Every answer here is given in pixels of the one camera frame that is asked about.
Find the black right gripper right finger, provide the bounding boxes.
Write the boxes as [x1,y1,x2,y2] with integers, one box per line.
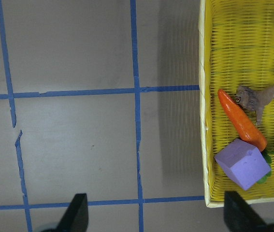
[223,191,274,232]

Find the brown toy animal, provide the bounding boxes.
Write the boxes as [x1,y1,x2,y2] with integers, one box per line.
[234,85,274,125]

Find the orange toy carrot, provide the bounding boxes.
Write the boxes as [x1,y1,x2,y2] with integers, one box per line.
[217,89,268,152]

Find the purple foam cube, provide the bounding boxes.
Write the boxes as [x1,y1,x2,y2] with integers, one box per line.
[215,139,271,190]

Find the yellow plastic tray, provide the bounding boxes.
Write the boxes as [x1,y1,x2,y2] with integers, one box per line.
[199,0,274,208]

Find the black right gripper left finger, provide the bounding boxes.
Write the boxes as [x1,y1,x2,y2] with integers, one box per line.
[55,193,88,232]

